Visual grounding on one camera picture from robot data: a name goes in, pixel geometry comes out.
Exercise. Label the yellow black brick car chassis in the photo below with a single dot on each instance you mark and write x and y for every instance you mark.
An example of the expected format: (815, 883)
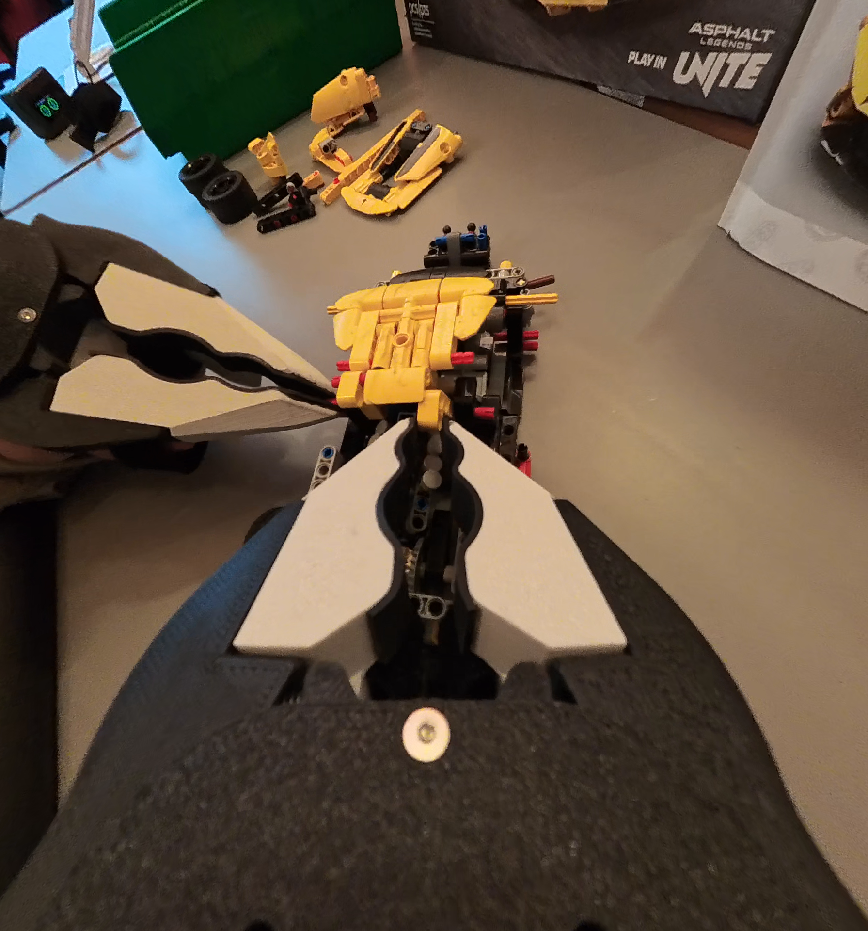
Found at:
(405, 342)

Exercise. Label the dark printed car set box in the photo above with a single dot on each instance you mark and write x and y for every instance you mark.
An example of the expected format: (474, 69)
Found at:
(586, 43)

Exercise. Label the small orange brick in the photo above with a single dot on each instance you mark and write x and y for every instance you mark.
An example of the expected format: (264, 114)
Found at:
(313, 180)

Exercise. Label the yellow grey brick assembly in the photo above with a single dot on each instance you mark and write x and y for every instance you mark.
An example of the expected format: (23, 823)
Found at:
(328, 149)

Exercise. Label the green plastic bin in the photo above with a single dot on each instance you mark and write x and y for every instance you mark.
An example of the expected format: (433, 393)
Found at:
(259, 73)

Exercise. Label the small yellow brick piece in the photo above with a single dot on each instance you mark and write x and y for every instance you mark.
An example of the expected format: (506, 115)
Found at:
(268, 156)

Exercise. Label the wooden desk lamp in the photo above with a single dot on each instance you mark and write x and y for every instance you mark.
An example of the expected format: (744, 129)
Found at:
(96, 109)

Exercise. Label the black brick beam assembly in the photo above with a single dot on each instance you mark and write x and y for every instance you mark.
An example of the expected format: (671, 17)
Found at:
(285, 207)

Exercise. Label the grey car instruction booklet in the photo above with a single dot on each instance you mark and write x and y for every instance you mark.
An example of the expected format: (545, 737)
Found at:
(790, 182)

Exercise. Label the large yellow car panel assembly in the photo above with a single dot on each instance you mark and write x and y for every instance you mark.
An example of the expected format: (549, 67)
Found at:
(405, 167)

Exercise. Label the black mesh chair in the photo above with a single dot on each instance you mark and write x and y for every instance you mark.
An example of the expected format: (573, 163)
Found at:
(5, 691)

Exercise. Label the black device green display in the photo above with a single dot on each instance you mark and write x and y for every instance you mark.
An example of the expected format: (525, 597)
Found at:
(37, 102)

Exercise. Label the grey desk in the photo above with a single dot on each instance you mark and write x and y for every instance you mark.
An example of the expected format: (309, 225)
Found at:
(659, 436)

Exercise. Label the yellow curved fender panel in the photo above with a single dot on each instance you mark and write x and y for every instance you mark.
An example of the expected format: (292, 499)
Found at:
(346, 94)

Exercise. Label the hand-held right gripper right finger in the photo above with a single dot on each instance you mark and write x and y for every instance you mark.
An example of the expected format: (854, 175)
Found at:
(543, 574)

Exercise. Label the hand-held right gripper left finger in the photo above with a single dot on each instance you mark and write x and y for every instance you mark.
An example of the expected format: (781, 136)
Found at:
(317, 574)

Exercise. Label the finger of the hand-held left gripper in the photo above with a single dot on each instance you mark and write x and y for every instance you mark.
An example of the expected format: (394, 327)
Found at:
(186, 309)
(150, 400)

